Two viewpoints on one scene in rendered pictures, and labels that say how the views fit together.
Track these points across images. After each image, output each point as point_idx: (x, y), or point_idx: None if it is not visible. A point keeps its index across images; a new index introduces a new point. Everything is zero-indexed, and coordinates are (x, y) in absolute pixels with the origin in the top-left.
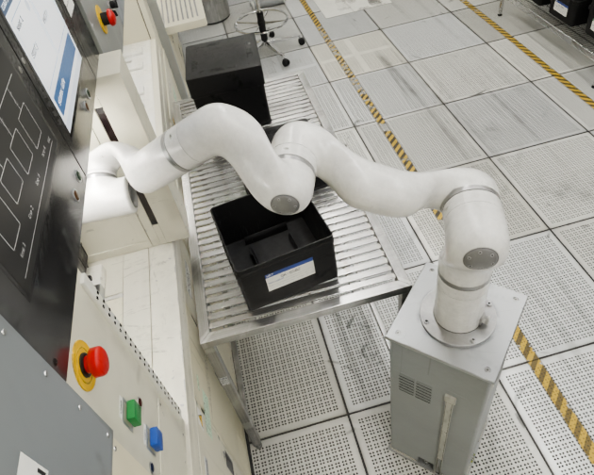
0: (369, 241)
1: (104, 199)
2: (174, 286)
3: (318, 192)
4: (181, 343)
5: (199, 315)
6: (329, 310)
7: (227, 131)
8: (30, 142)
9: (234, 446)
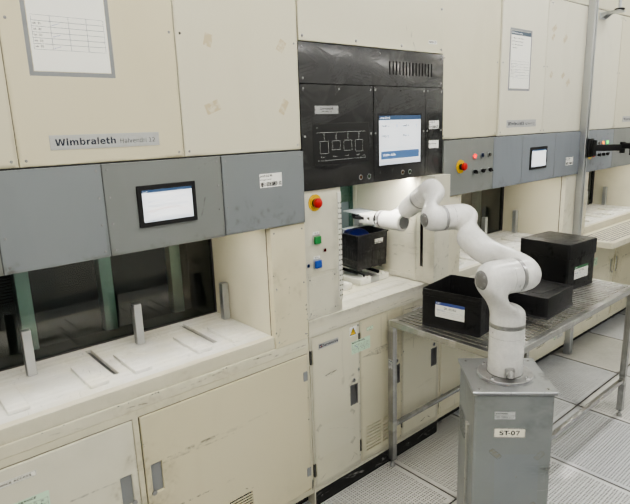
0: None
1: (391, 216)
2: (401, 290)
3: (531, 318)
4: (375, 299)
5: (402, 315)
6: (453, 343)
7: (427, 187)
8: (354, 147)
9: (369, 409)
